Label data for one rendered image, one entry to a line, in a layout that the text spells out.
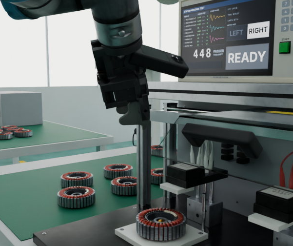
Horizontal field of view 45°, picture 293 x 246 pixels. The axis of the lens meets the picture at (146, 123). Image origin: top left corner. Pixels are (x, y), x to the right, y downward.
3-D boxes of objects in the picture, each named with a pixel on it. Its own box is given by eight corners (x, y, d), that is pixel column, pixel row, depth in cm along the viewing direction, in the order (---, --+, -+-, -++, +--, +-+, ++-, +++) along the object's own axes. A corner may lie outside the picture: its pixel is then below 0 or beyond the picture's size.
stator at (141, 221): (157, 248, 71) (157, 230, 71) (126, 229, 80) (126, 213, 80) (196, 233, 78) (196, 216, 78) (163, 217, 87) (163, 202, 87)
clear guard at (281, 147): (302, 196, 36) (305, 138, 35) (152, 155, 54) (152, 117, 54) (405, 153, 56) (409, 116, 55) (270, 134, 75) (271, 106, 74)
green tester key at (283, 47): (287, 51, 65) (287, 42, 65) (278, 52, 67) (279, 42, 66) (290, 52, 66) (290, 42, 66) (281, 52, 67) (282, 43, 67)
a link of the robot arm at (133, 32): (135, -1, 58) (145, 20, 52) (138, 24, 62) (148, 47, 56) (90, 8, 58) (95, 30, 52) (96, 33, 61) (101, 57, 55)
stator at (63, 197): (55, 210, 100) (54, 197, 100) (60, 197, 111) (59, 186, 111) (94, 208, 101) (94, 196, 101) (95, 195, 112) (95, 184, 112)
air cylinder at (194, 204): (208, 228, 84) (209, 205, 83) (186, 218, 90) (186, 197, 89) (222, 222, 87) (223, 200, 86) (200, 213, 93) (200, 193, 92)
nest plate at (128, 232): (157, 260, 69) (157, 254, 69) (114, 234, 81) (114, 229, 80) (208, 238, 78) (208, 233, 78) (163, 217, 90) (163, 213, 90)
